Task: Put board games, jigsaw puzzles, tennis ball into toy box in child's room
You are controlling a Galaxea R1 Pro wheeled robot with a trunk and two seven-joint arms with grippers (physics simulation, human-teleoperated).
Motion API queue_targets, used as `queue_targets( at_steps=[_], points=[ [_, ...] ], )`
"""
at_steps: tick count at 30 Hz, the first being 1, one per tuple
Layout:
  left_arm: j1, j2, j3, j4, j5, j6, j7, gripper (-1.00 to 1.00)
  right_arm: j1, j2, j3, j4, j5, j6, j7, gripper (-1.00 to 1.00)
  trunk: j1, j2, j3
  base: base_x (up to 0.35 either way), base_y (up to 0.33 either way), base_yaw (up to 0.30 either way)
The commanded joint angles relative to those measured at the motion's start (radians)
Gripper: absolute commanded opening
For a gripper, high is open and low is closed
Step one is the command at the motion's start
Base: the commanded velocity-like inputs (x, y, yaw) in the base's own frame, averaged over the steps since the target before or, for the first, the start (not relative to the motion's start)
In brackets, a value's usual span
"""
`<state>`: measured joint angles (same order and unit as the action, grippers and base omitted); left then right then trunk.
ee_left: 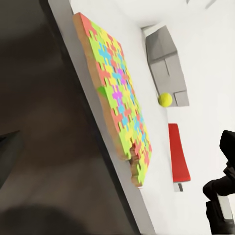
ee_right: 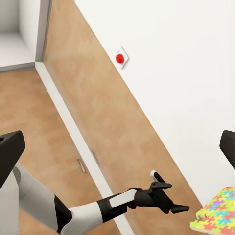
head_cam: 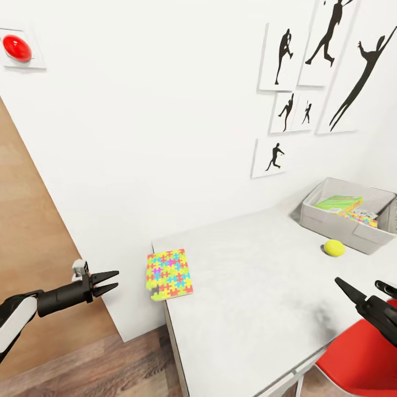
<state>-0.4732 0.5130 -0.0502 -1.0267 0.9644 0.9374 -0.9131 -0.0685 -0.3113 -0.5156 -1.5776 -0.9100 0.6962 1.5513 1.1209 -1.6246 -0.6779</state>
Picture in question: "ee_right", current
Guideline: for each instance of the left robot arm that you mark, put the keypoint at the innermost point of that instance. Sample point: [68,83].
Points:
[41,203]

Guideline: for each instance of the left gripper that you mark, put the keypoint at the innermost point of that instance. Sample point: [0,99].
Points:
[155,197]

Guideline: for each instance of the electric switch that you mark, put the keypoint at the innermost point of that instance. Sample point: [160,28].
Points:
[120,56]

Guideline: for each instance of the sliding door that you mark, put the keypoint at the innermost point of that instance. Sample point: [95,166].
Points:
[117,132]
[50,154]

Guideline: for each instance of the jigsaw puzzle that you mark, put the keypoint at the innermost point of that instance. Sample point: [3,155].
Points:
[217,217]

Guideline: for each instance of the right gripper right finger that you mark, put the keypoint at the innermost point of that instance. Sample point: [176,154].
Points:
[227,146]

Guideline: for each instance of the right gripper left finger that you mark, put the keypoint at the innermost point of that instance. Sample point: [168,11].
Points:
[12,145]

